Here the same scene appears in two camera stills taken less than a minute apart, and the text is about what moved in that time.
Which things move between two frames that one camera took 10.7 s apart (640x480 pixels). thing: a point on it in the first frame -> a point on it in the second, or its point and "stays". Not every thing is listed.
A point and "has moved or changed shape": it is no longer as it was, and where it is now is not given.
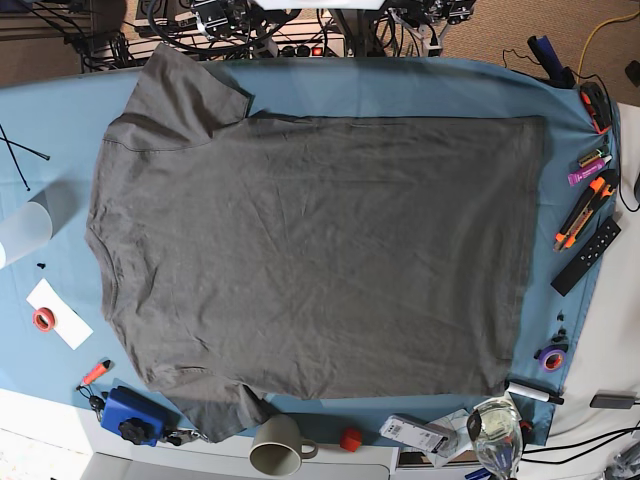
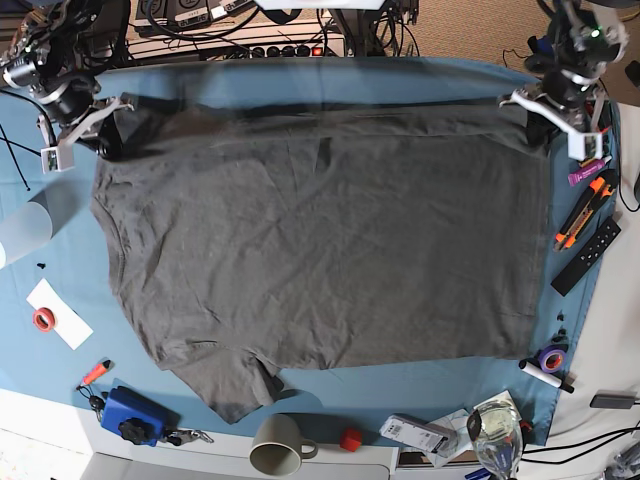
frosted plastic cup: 27,229 stays
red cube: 350,440 stays
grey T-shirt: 311,258 has moved or changed shape
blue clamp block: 138,420 stays
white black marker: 533,393 -> 545,375
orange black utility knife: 599,187 stays
